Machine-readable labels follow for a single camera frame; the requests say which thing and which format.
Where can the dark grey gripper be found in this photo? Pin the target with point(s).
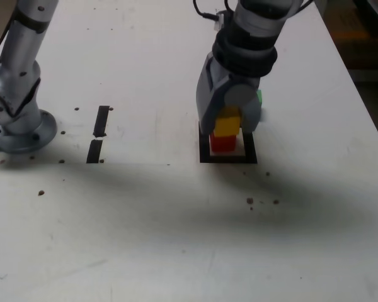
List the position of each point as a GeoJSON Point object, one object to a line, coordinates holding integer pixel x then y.
{"type": "Point", "coordinates": [244, 81]}

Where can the yellow cube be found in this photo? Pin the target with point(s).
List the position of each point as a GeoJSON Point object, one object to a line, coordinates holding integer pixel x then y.
{"type": "Point", "coordinates": [226, 126]}

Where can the green cube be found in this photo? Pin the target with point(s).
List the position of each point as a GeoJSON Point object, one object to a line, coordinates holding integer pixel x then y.
{"type": "Point", "coordinates": [259, 98]}

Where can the red cube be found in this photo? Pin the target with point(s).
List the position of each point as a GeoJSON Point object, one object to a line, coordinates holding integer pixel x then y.
{"type": "Point", "coordinates": [222, 143]}

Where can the black tape square outline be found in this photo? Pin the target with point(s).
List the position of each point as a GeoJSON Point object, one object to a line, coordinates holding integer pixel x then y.
{"type": "Point", "coordinates": [226, 159]}

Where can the black tape strip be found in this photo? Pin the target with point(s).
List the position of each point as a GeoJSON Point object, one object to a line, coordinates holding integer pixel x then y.
{"type": "Point", "coordinates": [100, 119]}

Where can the brown cardboard box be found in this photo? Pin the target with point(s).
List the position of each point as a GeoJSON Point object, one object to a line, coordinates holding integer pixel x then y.
{"type": "Point", "coordinates": [349, 31]}

